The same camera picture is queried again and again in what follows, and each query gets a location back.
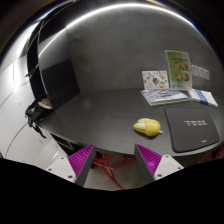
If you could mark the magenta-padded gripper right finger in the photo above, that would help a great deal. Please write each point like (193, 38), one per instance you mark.
(150, 160)

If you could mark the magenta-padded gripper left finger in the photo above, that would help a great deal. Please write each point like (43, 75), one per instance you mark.
(78, 161)

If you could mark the yellow computer mouse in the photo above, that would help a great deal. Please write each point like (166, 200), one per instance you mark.
(149, 127)

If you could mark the dark grey mouse pad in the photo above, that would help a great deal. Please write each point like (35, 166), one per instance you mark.
(191, 130)

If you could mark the black bag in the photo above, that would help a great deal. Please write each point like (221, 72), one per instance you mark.
(33, 115)

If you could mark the grey striped book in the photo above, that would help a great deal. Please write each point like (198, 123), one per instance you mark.
(165, 96)

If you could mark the white sticker sheet card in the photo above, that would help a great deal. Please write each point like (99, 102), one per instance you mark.
(155, 80)

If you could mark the white and blue booklet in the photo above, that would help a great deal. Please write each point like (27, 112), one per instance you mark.
(204, 97)

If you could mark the black partition panel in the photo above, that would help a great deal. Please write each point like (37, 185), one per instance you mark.
(56, 76)

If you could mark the green menu poster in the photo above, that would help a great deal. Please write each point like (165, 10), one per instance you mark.
(179, 70)

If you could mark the white wall plates group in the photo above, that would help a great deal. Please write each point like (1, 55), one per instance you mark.
(201, 72)

